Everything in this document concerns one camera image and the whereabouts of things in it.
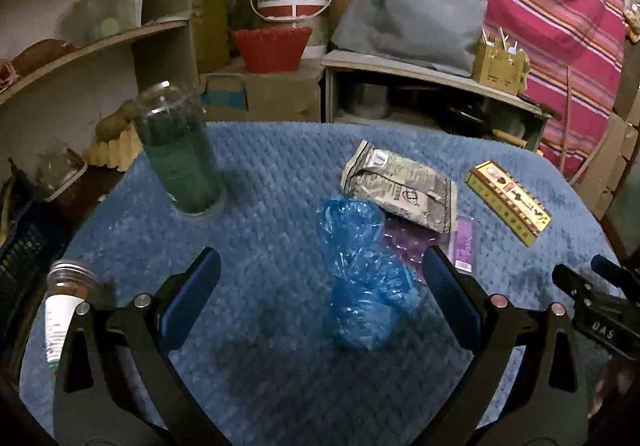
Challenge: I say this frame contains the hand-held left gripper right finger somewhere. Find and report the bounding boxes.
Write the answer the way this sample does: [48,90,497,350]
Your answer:
[422,246,591,446]

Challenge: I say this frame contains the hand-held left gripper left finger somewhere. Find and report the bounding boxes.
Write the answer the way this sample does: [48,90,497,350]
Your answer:
[52,247,236,446]

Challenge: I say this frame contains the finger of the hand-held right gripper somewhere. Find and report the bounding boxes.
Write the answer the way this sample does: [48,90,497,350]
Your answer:
[552,264,596,309]
[590,254,636,299]

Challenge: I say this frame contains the blue plastic bag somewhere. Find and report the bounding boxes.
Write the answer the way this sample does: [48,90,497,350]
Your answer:
[316,196,427,353]

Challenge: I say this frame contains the purple plastic packet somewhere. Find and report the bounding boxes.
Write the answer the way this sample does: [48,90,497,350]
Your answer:
[382,215,474,285]

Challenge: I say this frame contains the yellow printed carton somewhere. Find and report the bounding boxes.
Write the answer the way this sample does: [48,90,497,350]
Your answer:
[465,161,553,247]

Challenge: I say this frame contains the blue textured mat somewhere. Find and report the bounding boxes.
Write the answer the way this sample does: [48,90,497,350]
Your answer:
[20,121,626,446]

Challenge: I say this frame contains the grey printed snack packet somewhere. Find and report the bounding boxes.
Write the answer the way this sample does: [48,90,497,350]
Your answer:
[341,140,459,233]

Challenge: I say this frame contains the cardboard sheets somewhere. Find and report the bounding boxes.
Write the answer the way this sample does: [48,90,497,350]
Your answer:
[572,70,640,224]

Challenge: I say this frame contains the white-label plastic bottle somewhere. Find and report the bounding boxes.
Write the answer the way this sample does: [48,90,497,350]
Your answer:
[42,260,101,373]

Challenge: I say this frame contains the green glass jar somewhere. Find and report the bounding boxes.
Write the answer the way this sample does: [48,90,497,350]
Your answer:
[134,80,227,218]

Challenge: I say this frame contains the yellow egg tray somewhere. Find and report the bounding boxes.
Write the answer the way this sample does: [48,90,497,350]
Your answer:
[82,122,144,173]

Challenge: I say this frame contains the dark blue crate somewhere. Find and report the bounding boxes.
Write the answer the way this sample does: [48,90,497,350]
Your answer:
[0,193,68,359]

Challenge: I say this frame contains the brown plastic tub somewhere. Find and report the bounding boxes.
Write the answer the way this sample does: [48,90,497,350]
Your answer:
[34,146,89,203]

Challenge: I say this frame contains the small steel pot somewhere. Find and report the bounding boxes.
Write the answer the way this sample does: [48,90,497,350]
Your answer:
[349,82,392,121]

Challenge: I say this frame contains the cardboard box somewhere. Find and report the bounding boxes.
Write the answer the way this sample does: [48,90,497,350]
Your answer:
[199,68,325,123]

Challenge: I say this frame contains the low wooden stand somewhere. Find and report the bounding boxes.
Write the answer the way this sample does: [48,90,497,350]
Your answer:
[320,50,553,154]

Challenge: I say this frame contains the small yellow box with sticks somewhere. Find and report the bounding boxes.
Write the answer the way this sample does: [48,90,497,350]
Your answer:
[472,27,531,96]

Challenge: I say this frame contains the wooden shelf unit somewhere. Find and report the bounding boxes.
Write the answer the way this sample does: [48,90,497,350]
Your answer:
[0,0,202,187]

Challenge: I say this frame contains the red plastic basket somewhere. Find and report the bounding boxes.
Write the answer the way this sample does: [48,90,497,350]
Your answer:
[231,26,314,73]

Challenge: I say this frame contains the pink striped cloth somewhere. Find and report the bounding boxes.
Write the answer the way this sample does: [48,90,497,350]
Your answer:
[322,0,628,174]

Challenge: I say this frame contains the brown sweet potato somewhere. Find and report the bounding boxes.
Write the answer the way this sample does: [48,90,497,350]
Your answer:
[11,39,77,75]

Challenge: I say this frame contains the yellow oil jug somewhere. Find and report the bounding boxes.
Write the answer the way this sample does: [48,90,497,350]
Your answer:
[191,0,232,75]

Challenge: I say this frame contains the grey cushion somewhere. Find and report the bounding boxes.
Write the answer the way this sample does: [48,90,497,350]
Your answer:
[331,0,489,76]

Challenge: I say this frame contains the clear plastic container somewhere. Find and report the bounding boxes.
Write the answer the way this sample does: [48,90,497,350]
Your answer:
[59,0,144,47]

